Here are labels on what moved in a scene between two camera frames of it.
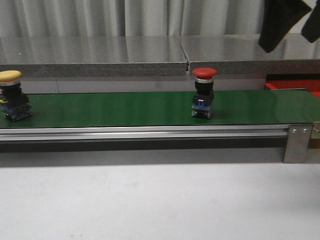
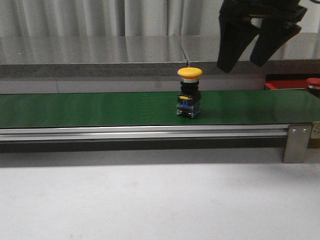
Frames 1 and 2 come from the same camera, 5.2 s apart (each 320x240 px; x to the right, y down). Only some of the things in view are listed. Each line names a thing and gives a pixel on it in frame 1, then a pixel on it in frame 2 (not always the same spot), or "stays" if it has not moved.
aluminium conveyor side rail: x=143 y=131 stays
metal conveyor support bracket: x=298 y=137 stays
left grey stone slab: x=93 y=56 stays
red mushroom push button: x=204 y=92 -> x=313 y=84
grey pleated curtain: x=90 y=18 stays
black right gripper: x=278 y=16 -> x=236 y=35
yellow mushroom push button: x=14 y=104 -> x=189 y=100
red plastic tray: x=312 y=85 stays
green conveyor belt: x=274 y=106 stays
